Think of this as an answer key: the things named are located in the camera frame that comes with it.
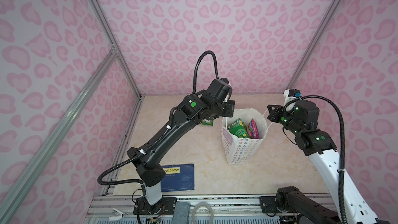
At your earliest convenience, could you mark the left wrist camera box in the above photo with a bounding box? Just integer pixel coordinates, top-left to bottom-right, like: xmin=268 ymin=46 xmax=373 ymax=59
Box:
xmin=206 ymin=78 xmax=233 ymax=103

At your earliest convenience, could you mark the green Fox's spring tea packet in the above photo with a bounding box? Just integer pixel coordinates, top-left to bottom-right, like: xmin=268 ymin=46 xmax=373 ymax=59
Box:
xmin=228 ymin=118 xmax=249 ymax=139

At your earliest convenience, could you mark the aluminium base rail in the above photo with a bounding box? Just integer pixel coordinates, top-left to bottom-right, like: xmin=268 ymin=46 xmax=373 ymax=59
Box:
xmin=84 ymin=194 xmax=299 ymax=224

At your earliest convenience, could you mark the purple candy packet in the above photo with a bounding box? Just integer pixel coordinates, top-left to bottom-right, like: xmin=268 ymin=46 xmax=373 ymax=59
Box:
xmin=246 ymin=119 xmax=260 ymax=140

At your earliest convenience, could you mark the white printed paper bag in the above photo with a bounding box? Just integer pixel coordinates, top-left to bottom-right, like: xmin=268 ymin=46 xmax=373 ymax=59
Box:
xmin=221 ymin=108 xmax=269 ymax=165

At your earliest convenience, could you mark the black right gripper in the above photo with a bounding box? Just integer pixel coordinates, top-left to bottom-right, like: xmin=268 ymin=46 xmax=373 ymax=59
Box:
xmin=266 ymin=103 xmax=304 ymax=135

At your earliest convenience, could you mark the diagonal aluminium frame bar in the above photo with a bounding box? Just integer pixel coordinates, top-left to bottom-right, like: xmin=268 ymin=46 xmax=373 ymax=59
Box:
xmin=1 ymin=51 xmax=118 ymax=224

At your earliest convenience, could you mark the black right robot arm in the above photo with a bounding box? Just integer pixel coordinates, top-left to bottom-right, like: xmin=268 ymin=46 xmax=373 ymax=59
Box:
xmin=267 ymin=95 xmax=386 ymax=224

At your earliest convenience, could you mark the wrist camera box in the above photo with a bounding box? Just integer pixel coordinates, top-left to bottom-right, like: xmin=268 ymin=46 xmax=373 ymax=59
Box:
xmin=284 ymin=89 xmax=301 ymax=105
xmin=206 ymin=78 xmax=233 ymax=103

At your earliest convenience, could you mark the dark blue booklet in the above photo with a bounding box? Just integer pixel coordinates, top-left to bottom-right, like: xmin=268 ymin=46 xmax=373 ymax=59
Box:
xmin=161 ymin=164 xmax=195 ymax=192

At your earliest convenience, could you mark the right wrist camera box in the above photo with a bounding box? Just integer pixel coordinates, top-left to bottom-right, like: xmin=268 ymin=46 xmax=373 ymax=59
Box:
xmin=284 ymin=89 xmax=301 ymax=105

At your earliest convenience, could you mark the clear coiled tube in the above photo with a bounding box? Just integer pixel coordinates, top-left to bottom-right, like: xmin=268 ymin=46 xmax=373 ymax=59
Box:
xmin=191 ymin=202 xmax=214 ymax=224

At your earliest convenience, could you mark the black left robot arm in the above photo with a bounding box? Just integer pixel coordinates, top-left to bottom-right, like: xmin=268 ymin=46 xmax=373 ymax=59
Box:
xmin=97 ymin=50 xmax=235 ymax=208

